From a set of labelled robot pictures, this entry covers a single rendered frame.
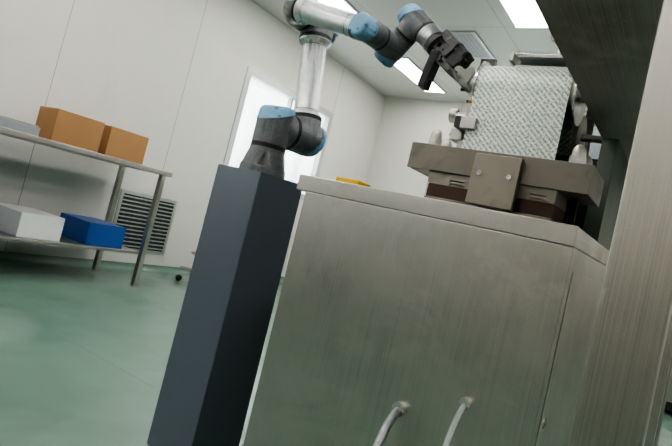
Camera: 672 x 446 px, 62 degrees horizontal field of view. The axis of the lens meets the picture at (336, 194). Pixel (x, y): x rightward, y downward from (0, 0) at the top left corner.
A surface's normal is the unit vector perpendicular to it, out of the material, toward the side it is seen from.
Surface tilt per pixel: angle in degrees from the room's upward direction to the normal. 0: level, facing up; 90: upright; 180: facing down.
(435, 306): 90
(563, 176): 90
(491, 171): 90
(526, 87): 90
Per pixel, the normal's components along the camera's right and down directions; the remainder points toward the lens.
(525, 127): -0.52, -0.18
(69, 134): 0.79, 0.16
